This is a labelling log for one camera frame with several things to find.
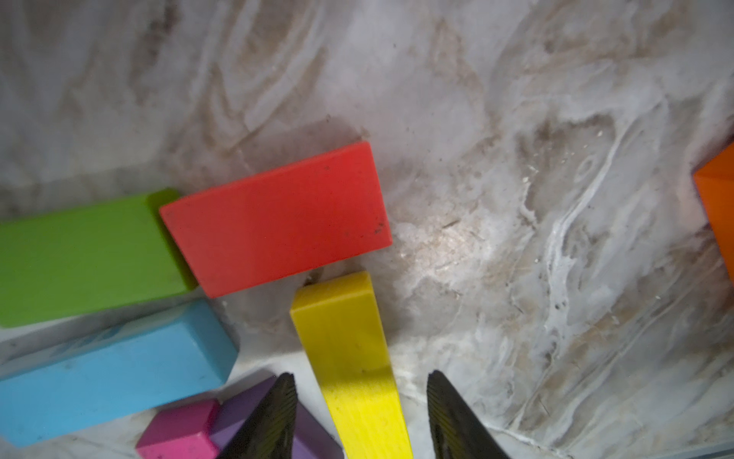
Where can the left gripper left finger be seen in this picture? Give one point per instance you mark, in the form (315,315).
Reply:
(269,432)

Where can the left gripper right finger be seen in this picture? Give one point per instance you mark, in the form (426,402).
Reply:
(456,431)

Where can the yellow long block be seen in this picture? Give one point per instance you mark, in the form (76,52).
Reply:
(339,327)

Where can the red block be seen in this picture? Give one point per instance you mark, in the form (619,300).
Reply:
(285,221)

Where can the green block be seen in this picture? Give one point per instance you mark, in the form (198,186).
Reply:
(89,259)

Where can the purple block left group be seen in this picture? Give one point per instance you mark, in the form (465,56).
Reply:
(311,440)

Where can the magenta block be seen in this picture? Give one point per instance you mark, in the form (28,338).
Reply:
(182,432)

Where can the light blue long block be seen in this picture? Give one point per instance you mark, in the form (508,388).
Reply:
(152,361)

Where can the orange long block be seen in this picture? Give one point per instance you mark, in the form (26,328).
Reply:
(714,182)

